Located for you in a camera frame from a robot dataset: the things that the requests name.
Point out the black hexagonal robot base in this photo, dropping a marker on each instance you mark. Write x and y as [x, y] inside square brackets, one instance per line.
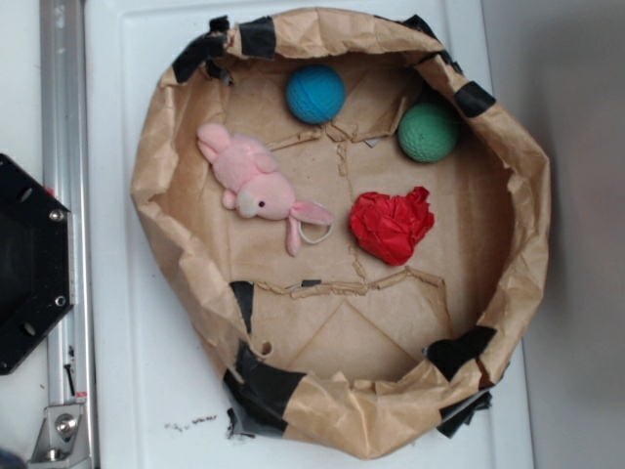
[35, 269]

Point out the crumpled red paper ball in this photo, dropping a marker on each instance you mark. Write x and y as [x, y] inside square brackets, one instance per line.
[390, 226]

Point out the blue ball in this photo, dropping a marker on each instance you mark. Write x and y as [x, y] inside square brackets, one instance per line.
[315, 93]

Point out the green ball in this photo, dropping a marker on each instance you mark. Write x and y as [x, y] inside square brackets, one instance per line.
[428, 132]

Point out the pink plush bunny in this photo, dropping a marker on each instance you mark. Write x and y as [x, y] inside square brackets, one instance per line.
[253, 184]

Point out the brown paper bag tray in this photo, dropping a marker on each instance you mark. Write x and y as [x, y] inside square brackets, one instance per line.
[334, 346]

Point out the aluminium frame rail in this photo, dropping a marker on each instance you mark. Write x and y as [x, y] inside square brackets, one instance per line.
[70, 345]

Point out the metal corner bracket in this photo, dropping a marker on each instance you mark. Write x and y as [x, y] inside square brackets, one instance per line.
[62, 441]

